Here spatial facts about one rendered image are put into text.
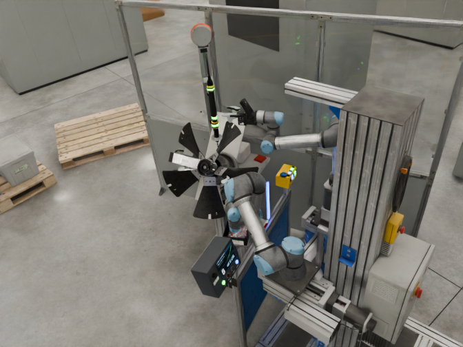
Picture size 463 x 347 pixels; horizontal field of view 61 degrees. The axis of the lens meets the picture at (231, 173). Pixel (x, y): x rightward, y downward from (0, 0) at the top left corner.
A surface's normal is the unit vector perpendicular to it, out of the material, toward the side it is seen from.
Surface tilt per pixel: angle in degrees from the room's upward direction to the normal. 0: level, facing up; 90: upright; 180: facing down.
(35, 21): 90
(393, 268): 0
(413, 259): 0
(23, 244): 0
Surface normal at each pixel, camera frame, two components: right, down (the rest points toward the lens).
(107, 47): 0.63, 0.44
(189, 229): -0.08, -0.78
